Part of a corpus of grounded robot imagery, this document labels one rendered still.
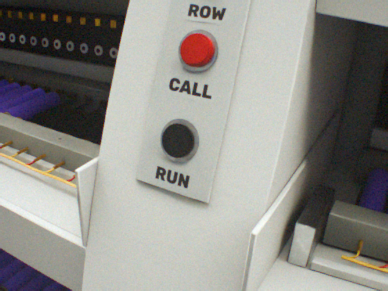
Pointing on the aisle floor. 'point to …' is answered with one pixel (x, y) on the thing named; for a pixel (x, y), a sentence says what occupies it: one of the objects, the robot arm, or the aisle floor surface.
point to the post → (322, 67)
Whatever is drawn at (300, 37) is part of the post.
